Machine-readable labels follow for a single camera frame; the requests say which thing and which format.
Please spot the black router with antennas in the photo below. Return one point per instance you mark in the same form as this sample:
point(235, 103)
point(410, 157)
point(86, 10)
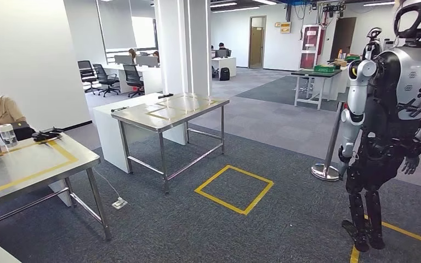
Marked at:
point(45, 136)

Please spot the black zip case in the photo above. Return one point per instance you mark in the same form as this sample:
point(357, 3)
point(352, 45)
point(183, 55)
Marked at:
point(23, 132)

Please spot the red wall cabinet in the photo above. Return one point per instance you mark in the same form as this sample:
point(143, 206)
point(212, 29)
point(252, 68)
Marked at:
point(310, 60)

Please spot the steel table with yellow tape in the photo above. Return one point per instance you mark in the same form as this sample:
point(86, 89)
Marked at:
point(174, 109)
point(32, 159)

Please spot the green plastic crate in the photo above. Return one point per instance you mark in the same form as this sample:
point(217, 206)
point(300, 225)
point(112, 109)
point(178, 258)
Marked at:
point(325, 68)

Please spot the black office chair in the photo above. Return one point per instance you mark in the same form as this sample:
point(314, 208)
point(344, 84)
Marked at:
point(103, 74)
point(87, 70)
point(132, 76)

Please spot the white power strip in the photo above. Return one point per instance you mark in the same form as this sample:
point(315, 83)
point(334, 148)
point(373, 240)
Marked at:
point(119, 203)

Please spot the silver black humanoid robot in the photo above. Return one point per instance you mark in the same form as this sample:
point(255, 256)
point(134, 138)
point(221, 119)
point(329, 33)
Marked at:
point(372, 49)
point(381, 145)

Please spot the black handheld controller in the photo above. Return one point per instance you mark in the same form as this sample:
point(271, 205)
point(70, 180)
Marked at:
point(165, 95)

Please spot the white office desk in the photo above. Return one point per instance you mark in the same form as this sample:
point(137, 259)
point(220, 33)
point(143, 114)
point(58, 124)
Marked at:
point(228, 65)
point(152, 78)

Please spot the yellow wall sign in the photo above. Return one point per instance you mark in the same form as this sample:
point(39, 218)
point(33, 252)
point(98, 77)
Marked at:
point(285, 28)

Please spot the brown door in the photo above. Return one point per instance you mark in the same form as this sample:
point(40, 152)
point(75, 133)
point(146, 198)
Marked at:
point(257, 47)

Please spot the chrome stanchion post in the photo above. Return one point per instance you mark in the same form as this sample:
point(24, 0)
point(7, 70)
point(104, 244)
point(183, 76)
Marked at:
point(325, 170)

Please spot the person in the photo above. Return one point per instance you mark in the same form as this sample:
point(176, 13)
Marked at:
point(132, 52)
point(156, 54)
point(0, 110)
point(222, 45)

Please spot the black backpack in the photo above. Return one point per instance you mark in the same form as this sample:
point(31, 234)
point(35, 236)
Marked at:
point(224, 74)

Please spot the clear water bottle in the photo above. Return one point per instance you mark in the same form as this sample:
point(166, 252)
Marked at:
point(8, 138)

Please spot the white table with green top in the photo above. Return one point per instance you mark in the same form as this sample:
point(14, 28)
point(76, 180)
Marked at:
point(316, 73)

